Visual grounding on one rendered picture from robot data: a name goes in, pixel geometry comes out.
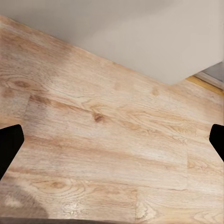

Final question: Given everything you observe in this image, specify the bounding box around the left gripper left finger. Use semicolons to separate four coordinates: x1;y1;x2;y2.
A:
0;124;24;180

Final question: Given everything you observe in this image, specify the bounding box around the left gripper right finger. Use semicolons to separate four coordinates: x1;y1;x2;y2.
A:
209;124;224;162

